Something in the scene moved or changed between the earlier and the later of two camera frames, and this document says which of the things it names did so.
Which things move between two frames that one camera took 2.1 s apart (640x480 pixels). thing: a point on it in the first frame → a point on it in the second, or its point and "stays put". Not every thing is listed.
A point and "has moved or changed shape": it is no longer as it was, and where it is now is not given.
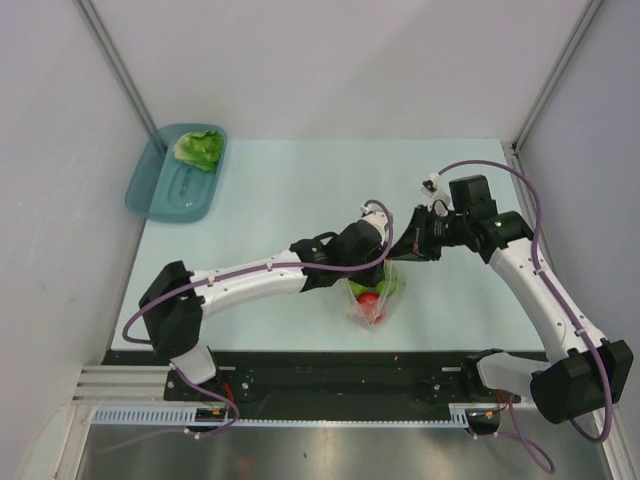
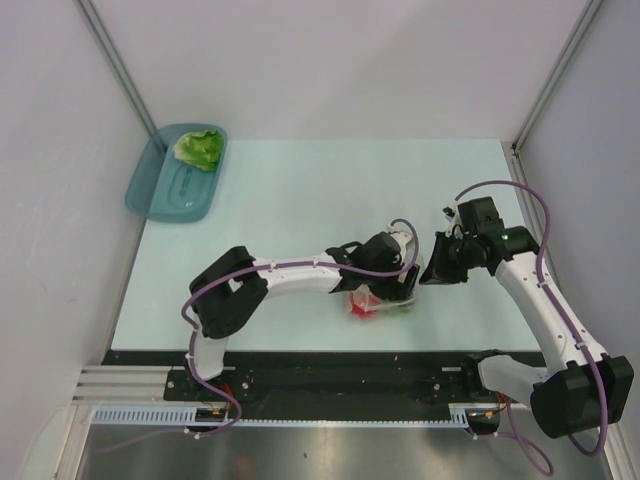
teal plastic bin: (164, 187) stays put
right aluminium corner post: (557, 72) stays put
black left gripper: (375, 275) → (394, 290)
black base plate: (324, 384) stays put
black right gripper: (416, 242) → (438, 272)
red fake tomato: (371, 306) has moved or changed shape
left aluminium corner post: (117, 63) stays put
